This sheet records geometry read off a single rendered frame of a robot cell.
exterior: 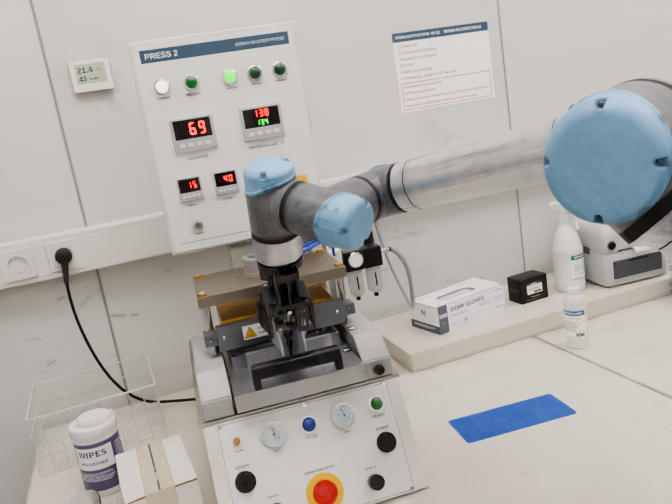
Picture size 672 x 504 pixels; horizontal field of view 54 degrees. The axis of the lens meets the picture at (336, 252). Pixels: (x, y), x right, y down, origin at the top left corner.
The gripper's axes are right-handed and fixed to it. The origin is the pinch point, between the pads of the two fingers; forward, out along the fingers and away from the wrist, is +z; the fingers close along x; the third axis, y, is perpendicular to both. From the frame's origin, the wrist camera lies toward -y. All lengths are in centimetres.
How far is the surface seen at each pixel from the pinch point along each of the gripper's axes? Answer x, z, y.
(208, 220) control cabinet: -8.0, -9.9, -32.9
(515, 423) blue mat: 40.0, 23.5, 9.6
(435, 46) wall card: 63, -24, -81
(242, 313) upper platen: -6.2, -2.3, -9.6
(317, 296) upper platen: 7.9, -2.3, -9.6
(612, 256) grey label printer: 95, 26, -36
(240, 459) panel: -12.0, 10.2, 12.0
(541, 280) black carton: 77, 31, -40
